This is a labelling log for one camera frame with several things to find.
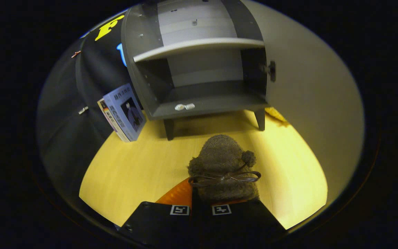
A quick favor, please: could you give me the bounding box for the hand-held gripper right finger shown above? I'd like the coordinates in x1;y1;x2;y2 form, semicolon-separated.
199;199;286;244

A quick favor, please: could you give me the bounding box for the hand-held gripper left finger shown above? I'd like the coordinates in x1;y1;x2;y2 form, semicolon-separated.
118;177;193;249

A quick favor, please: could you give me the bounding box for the brown fuzzy shoe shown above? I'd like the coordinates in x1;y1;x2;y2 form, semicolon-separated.
187;135;262;204

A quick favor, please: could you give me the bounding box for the dark grey shoe cabinet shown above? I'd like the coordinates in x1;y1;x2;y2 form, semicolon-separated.
121;0;271;140

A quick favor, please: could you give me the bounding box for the blue book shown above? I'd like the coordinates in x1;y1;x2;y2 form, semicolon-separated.
102;83;147;142

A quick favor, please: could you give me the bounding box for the white book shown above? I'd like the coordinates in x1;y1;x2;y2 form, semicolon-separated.
97;99;130;143

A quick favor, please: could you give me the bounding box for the black backdrop cloth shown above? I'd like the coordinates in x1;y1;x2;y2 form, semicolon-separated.
37;12;144;208

